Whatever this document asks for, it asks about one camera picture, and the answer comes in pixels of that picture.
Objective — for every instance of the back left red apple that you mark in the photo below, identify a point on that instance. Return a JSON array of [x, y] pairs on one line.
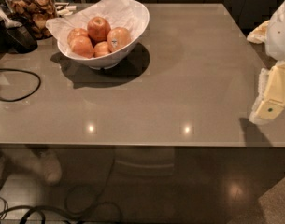
[[76, 32]]

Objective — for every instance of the black round appliance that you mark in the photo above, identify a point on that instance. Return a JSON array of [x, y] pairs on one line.
[[20, 37]]

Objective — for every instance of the white ceramic bowl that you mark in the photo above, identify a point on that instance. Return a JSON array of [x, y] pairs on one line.
[[105, 62]]

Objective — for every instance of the small middle red apple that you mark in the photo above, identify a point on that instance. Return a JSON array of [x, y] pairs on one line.
[[101, 49]]

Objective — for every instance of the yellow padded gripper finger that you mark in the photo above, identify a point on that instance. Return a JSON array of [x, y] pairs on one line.
[[270, 101], [258, 35]]

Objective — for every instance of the front left red apple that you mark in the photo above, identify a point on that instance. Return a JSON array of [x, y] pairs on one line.
[[82, 46]]

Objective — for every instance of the small white items behind bowl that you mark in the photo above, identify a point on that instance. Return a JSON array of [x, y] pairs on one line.
[[65, 9]]

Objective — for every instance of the glass jar of snacks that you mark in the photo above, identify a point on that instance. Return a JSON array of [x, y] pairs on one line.
[[36, 13]]

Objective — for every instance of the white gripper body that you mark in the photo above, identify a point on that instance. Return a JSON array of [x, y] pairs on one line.
[[280, 32]]

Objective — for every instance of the red apple with sticker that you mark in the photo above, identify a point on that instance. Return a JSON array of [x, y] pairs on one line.
[[118, 38]]

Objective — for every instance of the white paper bowl liner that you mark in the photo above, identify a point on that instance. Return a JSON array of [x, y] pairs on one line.
[[129, 14]]

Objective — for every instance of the top red apple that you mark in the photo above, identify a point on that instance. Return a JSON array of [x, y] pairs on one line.
[[98, 29]]

